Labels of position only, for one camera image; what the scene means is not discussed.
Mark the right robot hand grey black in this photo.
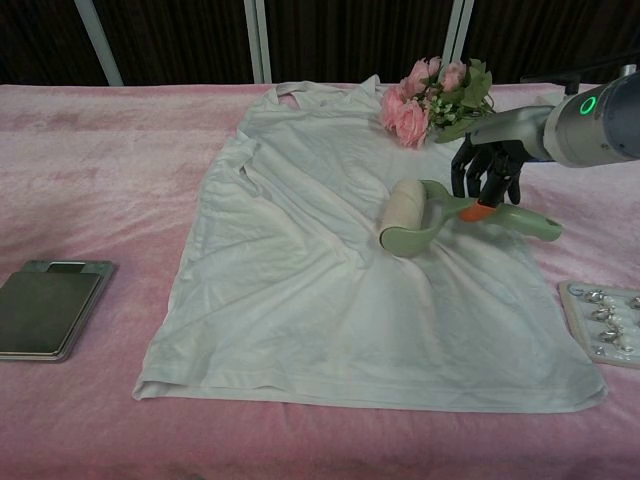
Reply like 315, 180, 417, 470
449, 104, 556, 223

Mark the white frame post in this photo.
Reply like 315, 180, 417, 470
442, 0, 477, 94
243, 0, 274, 84
74, 0, 124, 86

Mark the pink artificial flower bouquet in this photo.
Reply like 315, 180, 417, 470
380, 55, 496, 150

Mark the pink fleece table cloth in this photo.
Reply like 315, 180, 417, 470
0, 82, 640, 480

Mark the white tank top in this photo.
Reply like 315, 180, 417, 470
130, 74, 609, 416

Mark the silver kitchen scale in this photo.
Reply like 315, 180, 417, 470
0, 259, 115, 364

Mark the tray of metal clips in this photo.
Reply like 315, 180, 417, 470
557, 279, 640, 370

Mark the green lint roller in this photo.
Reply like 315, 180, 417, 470
377, 179, 564, 259

